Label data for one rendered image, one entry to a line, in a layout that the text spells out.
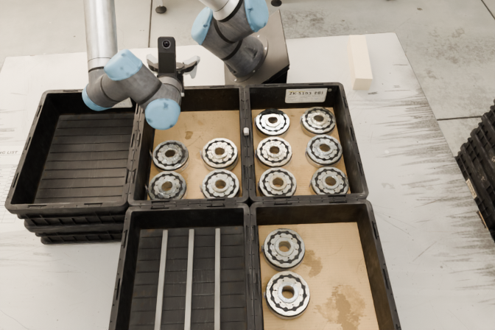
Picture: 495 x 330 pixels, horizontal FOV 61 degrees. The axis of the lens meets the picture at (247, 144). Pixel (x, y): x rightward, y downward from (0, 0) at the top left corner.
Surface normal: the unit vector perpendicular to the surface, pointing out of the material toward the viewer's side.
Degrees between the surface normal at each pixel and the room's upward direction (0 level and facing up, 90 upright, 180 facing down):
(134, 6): 0
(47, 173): 0
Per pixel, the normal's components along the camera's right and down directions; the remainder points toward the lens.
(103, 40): 0.37, -0.19
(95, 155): 0.00, -0.58
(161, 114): 0.07, 0.54
